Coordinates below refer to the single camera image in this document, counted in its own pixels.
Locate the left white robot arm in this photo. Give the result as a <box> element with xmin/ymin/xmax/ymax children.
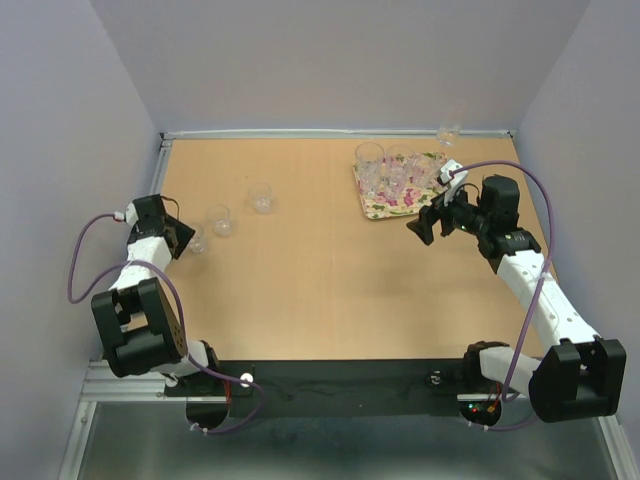
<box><xmin>91</xmin><ymin>194</ymin><xmax>223</xmax><ymax>394</ymax></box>

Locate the floral patterned tray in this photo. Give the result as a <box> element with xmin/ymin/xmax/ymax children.
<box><xmin>353</xmin><ymin>152</ymin><xmax>444</xmax><ymax>220</ymax></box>

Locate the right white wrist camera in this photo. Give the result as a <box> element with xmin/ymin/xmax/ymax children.
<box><xmin>437</xmin><ymin>159</ymin><xmax>468</xmax><ymax>206</ymax></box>

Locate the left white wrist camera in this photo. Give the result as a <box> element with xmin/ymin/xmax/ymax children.
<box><xmin>113</xmin><ymin>202</ymin><xmax>138</xmax><ymax>227</ymax></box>

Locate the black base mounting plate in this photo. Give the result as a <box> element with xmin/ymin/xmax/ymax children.
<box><xmin>164</xmin><ymin>359</ymin><xmax>502</xmax><ymax>427</ymax></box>

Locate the tall stemmed wine glass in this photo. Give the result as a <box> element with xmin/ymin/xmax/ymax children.
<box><xmin>436</xmin><ymin>99</ymin><xmax>467</xmax><ymax>147</ymax></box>

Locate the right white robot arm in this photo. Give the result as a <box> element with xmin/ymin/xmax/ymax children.
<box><xmin>407</xmin><ymin>172</ymin><xmax>627</xmax><ymax>423</ymax></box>

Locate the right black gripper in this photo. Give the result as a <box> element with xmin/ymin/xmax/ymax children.
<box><xmin>405</xmin><ymin>181</ymin><xmax>491</xmax><ymax>245</ymax></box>

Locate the large clear tumbler glass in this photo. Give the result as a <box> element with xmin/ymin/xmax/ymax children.
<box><xmin>355</xmin><ymin>142</ymin><xmax>384</xmax><ymax>175</ymax></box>

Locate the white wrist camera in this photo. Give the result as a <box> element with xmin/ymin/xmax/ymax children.
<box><xmin>437</xmin><ymin>159</ymin><xmax>468</xmax><ymax>206</ymax></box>
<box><xmin>113</xmin><ymin>202</ymin><xmax>138</xmax><ymax>227</ymax></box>

